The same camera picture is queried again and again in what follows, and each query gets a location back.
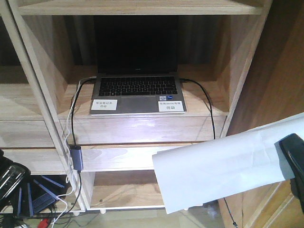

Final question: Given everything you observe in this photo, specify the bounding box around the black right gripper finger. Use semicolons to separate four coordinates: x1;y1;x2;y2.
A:
275;133;304;206

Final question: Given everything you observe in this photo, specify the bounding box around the white paper sheet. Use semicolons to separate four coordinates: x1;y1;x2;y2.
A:
152;114;304;213

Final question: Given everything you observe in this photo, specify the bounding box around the black orange stapler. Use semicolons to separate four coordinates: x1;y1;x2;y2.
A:
0;150;30;204

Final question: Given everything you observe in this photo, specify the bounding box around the white right label sticker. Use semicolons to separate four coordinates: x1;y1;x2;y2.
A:
158;101;185;112

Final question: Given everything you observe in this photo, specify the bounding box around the white label sticker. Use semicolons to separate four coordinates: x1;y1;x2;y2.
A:
158;101;185;112
91;99;117;111

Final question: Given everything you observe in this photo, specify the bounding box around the grey open laptop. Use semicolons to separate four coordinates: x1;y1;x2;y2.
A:
90;15;186;115

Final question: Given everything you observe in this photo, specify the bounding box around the white left label sticker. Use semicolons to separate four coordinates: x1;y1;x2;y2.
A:
91;99;117;111

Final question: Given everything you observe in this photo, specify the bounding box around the grey usb hub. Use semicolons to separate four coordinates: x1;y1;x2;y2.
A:
70;145;84;171

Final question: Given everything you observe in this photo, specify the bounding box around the blue network router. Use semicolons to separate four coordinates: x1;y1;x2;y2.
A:
11;175;68;217

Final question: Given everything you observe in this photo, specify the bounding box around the wooden shelf unit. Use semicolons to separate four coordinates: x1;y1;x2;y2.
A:
0;0;272;212

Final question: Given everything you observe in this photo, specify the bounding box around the black right laptop cable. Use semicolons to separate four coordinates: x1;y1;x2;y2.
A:
179;78;217;140

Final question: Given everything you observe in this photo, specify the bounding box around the black laptop cable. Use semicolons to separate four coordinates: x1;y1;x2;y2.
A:
70;78;97;146
179;78;217;140

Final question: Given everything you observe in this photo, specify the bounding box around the black left laptop cable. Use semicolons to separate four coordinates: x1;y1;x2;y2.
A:
70;78;97;146

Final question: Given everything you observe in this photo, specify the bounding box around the white cable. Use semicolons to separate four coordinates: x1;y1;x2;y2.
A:
52;76;97;225

